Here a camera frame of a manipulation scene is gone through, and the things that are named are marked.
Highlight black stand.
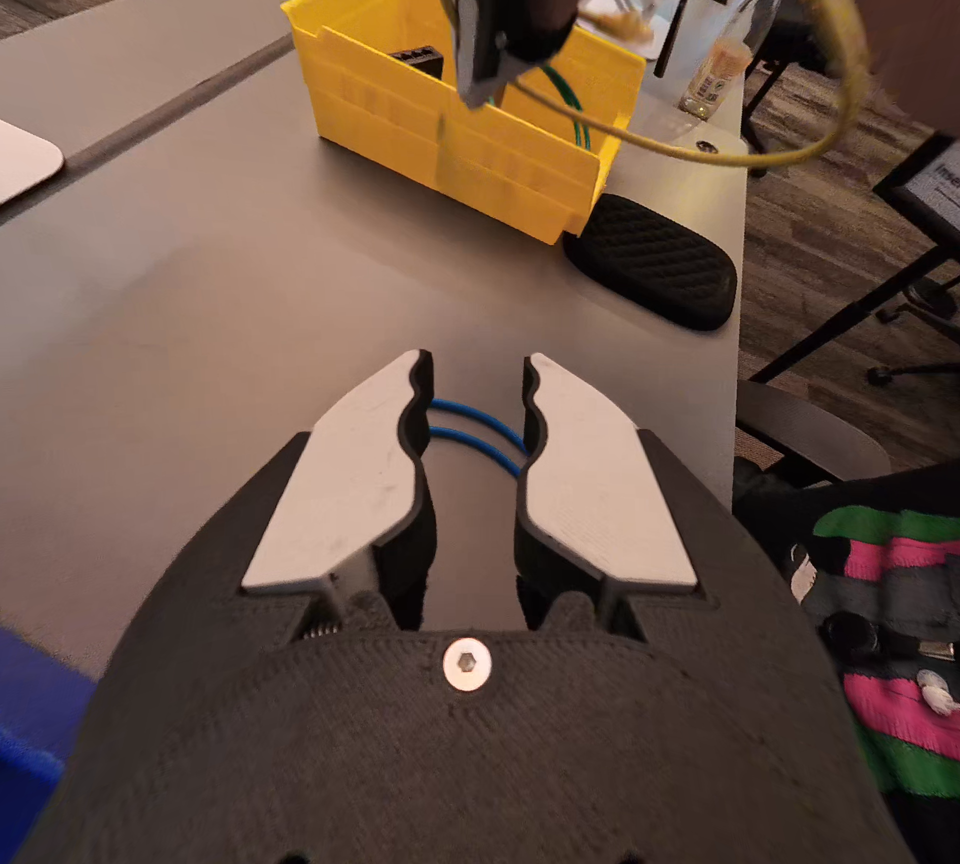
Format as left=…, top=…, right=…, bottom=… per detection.
left=652, top=0, right=740, bottom=79

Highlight black ethernet port block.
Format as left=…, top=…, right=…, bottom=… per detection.
left=388, top=43, right=460, bottom=87

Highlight clear plastic bottle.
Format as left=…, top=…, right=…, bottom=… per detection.
left=678, top=0, right=789, bottom=123

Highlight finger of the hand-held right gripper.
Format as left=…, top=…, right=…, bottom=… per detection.
left=491, top=50, right=560, bottom=104
left=455, top=0, right=513, bottom=111

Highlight blue plastic bin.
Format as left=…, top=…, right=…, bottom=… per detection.
left=0, top=624, right=99, bottom=846

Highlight grey office chair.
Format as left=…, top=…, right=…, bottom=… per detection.
left=735, top=380, right=894, bottom=494

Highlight silver laptop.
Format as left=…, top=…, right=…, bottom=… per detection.
left=0, top=120, right=66, bottom=207

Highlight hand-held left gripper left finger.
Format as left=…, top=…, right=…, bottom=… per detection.
left=240, top=349, right=438, bottom=619

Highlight yellow plastic bin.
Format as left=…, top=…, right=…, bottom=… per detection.
left=281, top=0, right=648, bottom=246

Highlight blue ethernet cable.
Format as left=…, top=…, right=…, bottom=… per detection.
left=427, top=397, right=531, bottom=481

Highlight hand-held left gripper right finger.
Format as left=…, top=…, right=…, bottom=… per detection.
left=514, top=352, right=700, bottom=619

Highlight yellow ethernet cable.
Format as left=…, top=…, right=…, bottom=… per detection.
left=431, top=0, right=894, bottom=169

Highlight black textured pad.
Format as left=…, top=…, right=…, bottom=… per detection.
left=562, top=192, right=740, bottom=333

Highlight black framed marker sign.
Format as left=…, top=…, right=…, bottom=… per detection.
left=750, top=132, right=960, bottom=385

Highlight person's right forearm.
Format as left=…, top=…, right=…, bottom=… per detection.
left=851, top=0, right=960, bottom=130

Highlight green ethernet cable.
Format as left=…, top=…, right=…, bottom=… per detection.
left=543, top=63, right=595, bottom=153

